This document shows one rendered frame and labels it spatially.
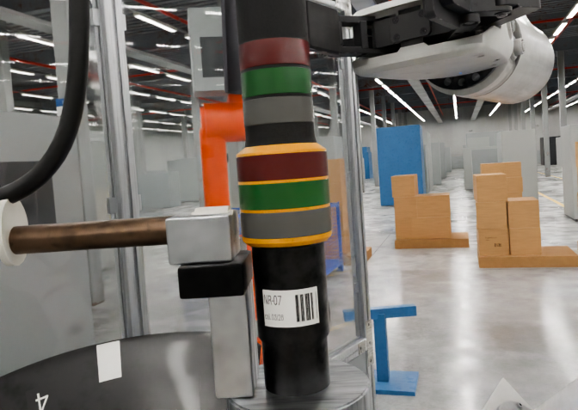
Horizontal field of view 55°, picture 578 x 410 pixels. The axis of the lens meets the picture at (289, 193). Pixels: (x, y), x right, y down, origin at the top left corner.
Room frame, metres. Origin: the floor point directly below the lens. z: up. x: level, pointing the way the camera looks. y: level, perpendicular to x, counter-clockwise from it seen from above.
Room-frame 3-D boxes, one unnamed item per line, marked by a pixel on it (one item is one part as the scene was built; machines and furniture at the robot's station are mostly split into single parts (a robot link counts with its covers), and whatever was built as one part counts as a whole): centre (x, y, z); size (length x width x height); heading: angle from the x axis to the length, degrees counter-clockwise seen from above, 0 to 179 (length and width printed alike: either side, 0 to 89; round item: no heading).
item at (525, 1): (0.38, -0.14, 1.65); 0.08 x 0.06 x 0.01; 45
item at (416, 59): (0.43, -0.12, 1.65); 0.11 x 0.10 x 0.07; 143
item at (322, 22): (0.39, -0.03, 1.65); 0.07 x 0.03 x 0.03; 143
